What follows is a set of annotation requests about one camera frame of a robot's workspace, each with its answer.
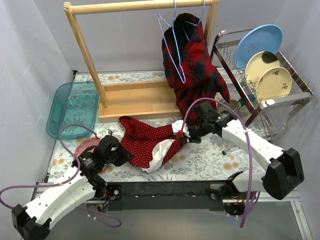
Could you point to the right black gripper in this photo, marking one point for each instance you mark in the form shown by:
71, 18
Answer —
191, 135

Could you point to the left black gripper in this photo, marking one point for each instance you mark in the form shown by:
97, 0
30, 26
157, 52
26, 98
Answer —
124, 155

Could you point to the red polka dot cloth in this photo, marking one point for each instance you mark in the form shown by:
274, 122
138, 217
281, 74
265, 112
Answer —
150, 146

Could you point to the red plaid skirt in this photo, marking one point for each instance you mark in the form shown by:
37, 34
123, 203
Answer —
203, 80

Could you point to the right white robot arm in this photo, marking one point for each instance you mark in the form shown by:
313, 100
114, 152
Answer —
282, 169

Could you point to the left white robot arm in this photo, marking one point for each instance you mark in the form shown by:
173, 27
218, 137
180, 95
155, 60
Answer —
79, 183

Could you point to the pink polka dot plate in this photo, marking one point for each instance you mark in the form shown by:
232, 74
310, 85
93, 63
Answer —
86, 143

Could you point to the patterned bowl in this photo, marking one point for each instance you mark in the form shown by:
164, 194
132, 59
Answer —
232, 104

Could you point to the floral table mat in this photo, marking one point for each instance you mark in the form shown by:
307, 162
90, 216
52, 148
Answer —
194, 162

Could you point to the teal plastic basket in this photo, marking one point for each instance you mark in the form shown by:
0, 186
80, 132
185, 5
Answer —
73, 103

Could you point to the metal dish rack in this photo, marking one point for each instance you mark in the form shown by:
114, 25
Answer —
277, 111

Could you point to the cream plate black spot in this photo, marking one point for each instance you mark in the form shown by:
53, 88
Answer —
258, 65

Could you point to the cream plate floral print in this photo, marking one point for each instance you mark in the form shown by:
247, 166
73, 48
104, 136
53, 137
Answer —
275, 82

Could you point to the blue plate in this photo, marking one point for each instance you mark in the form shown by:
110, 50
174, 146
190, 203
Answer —
266, 37

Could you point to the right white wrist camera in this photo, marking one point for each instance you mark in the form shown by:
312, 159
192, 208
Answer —
180, 129

